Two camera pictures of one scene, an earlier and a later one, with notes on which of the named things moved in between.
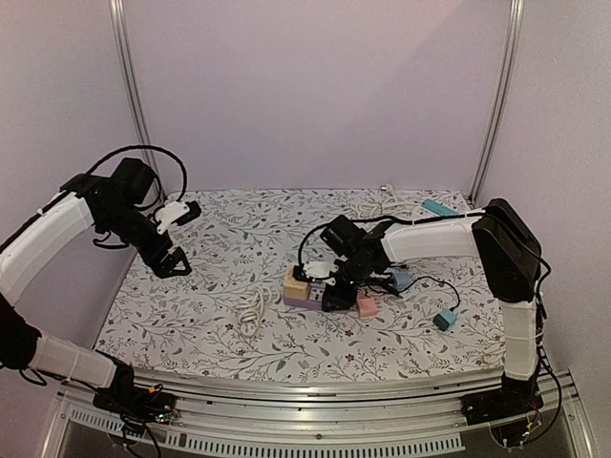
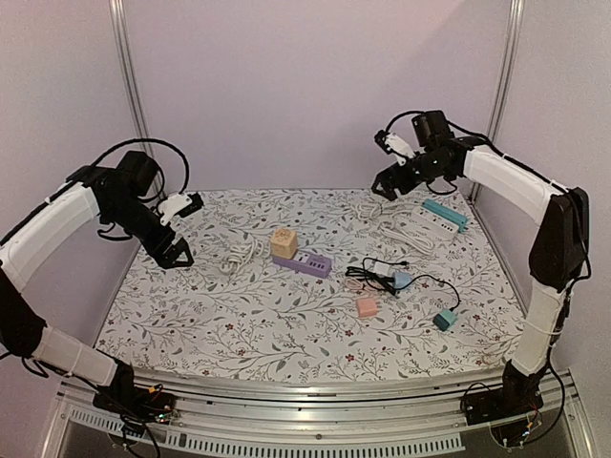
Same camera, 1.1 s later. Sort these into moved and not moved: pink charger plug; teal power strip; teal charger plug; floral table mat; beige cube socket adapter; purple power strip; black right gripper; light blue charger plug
Moved: black right gripper; purple power strip; beige cube socket adapter
Not moved: pink charger plug; floral table mat; light blue charger plug; teal charger plug; teal power strip
